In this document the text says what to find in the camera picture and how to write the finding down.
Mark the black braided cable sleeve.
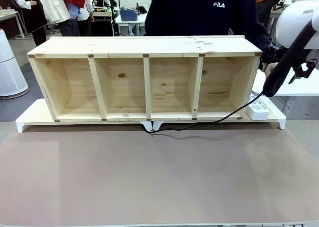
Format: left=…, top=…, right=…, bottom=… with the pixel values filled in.
left=263, top=19, right=319, bottom=98

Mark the person's left forearm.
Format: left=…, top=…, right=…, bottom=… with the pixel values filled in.
left=249, top=11, right=278, bottom=66

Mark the white background workbench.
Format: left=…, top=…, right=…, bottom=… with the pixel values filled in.
left=114, top=12, right=148, bottom=36

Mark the person in red top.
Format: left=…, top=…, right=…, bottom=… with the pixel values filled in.
left=56, top=0, right=95, bottom=37

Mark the blue storage bin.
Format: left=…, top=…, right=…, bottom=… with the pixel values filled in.
left=120, top=6, right=139, bottom=22

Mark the person's left hand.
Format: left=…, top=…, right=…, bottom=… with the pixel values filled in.
left=264, top=62, right=277, bottom=80

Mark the person in orange top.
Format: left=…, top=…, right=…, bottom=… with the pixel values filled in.
left=253, top=0, right=285, bottom=26

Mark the mannequin in white coat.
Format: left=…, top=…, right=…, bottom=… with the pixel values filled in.
left=37, top=0, right=71, bottom=25

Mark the white side table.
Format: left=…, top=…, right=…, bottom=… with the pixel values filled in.
left=251, top=63, right=319, bottom=113

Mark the white power strip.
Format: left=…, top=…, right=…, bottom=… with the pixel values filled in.
left=246, top=93, right=271, bottom=121

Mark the mannequin in black coat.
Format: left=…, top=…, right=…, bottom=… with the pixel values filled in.
left=11, top=0, right=48, bottom=47

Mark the light wooden compartment shelf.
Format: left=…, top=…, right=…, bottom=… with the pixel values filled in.
left=26, top=35, right=263, bottom=123

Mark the person in navy FILA sweater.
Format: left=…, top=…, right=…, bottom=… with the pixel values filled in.
left=144, top=0, right=278, bottom=80

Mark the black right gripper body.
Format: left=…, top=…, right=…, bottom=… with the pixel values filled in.
left=296, top=58, right=319, bottom=79

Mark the white air purifier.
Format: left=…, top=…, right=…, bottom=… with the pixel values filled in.
left=0, top=28, right=29, bottom=98

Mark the wooden desk with metal legs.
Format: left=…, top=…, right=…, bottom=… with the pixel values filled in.
left=0, top=10, right=26, bottom=40

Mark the black power cable with plug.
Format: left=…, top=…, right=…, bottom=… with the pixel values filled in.
left=144, top=91, right=265, bottom=141

